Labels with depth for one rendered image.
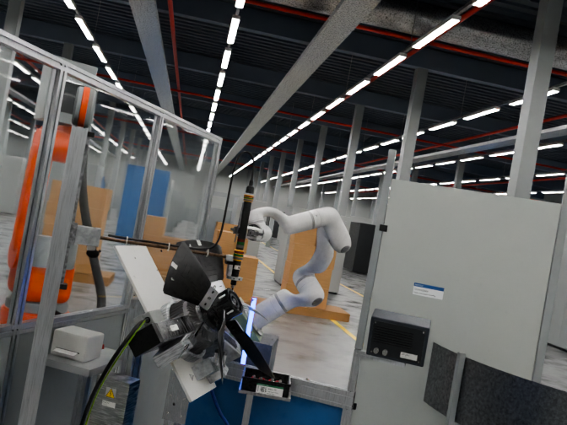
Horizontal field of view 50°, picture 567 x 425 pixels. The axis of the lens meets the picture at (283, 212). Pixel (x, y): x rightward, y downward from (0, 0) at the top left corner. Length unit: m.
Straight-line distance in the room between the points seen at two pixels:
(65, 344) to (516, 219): 2.90
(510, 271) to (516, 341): 0.46
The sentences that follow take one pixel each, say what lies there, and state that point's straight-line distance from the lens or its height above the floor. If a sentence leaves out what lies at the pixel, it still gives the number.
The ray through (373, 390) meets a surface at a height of 0.54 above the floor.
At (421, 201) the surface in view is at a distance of 4.27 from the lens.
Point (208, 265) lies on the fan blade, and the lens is 2.63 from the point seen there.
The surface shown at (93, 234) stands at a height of 1.40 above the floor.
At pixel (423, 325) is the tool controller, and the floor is 1.23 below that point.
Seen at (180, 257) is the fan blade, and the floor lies 1.37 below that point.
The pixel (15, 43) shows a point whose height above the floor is 2.03.
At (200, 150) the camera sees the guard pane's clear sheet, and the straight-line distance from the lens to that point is 3.83.
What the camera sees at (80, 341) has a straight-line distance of 2.69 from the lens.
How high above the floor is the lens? 1.58
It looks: 1 degrees up
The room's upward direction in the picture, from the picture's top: 10 degrees clockwise
